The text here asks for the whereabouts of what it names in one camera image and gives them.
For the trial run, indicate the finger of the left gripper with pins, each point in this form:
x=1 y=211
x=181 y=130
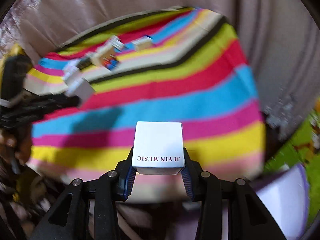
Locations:
x=48 y=103
x=25 y=115

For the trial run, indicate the small blue box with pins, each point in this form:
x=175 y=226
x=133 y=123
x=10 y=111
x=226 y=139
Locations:
x=110 y=64

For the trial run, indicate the green cartoon blanket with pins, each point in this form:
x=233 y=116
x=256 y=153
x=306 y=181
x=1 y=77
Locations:
x=302 y=148

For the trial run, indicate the white purple storage box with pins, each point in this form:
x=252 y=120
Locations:
x=286 y=196

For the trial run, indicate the white barcode medicine box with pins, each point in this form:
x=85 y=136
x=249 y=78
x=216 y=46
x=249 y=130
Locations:
x=115 y=42

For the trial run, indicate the beige velvet sofa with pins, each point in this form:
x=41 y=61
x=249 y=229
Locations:
x=280 y=39

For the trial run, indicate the teal medicine box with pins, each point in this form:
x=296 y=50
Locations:
x=80 y=88

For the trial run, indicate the white JIYIN MUSIC box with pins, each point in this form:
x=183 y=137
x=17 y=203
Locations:
x=158 y=148

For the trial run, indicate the yellow cushion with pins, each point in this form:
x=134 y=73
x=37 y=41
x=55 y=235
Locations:
x=15 y=50

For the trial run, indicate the black instruction box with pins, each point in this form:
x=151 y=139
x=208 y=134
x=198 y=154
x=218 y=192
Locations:
x=84 y=63

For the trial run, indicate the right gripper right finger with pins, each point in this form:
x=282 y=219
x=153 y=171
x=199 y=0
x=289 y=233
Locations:
x=247 y=216

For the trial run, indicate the white gold long box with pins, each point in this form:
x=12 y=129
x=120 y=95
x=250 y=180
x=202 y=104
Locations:
x=142 y=43

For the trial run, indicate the rainbow striped cloth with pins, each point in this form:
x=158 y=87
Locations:
x=194 y=73

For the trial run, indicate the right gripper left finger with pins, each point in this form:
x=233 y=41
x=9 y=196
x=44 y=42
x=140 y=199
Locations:
x=87 y=209

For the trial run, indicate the white red-heart medicine box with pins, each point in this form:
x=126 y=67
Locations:
x=103 y=53

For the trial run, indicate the person left hand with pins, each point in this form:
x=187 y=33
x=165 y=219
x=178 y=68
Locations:
x=21 y=147

